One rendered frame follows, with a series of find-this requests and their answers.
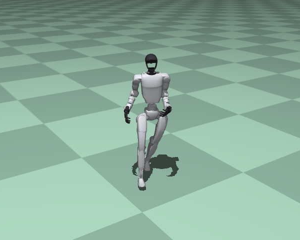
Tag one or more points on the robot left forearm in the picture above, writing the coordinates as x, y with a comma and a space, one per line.
166, 102

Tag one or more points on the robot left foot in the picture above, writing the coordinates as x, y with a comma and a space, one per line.
147, 166

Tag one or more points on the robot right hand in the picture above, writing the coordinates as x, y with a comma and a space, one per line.
126, 112

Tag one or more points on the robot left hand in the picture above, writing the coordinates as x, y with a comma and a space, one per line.
167, 110

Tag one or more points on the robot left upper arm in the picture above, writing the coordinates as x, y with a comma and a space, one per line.
165, 84

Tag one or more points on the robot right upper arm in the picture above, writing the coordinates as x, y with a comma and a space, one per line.
135, 84

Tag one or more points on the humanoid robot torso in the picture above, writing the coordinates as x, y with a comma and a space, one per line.
151, 89

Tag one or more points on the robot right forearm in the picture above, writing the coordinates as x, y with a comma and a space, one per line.
130, 102

